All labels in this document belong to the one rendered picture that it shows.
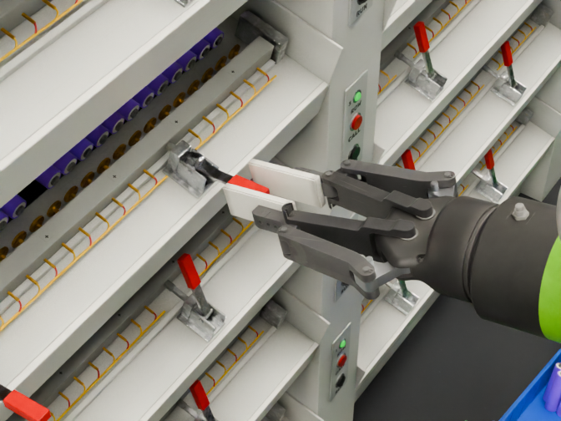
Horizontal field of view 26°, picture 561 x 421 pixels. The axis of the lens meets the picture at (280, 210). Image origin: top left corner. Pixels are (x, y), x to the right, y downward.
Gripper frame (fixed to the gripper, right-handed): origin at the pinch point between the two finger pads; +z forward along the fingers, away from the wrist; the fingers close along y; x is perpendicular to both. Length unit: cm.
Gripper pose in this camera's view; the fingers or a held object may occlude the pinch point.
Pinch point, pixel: (273, 195)
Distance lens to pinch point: 99.5
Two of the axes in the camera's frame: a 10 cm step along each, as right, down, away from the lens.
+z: -7.9, -2.2, 5.7
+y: 5.7, -5.9, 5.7
